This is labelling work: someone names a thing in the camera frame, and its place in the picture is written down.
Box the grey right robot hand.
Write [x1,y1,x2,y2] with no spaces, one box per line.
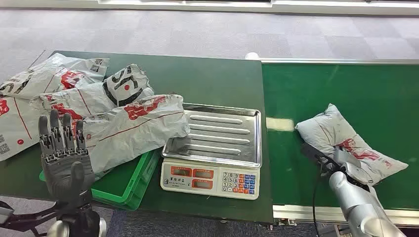
[301,143,371,193]

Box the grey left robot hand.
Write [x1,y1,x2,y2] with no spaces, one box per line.
[38,109,96,207]

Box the grey pillow-shaped courier package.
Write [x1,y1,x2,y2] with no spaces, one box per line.
[294,103,409,186]

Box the large grey package red line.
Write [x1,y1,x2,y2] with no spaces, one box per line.
[0,95,45,163]

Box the crumpled grey red-print package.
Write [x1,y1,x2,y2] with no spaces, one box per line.
[39,81,117,131]

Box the green conveyor belt machine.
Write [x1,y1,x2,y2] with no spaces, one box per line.
[245,51,419,227]

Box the white label on belt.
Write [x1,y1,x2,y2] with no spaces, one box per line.
[265,117,295,132]

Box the long grey red-print package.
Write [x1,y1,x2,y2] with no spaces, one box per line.
[83,94,191,179]

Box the flat grey package with QR codes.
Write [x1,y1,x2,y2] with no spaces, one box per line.
[0,53,110,100]

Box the grey package with black print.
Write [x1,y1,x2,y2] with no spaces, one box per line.
[102,64,155,108]

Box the green plastic crate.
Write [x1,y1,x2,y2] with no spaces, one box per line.
[39,148,162,211]

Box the white electronic scale body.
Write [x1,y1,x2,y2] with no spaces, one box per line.
[160,157,261,201]

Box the dark green table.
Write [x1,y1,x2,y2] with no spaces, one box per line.
[0,50,275,225]

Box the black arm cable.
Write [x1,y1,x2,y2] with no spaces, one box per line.
[312,156,325,237]

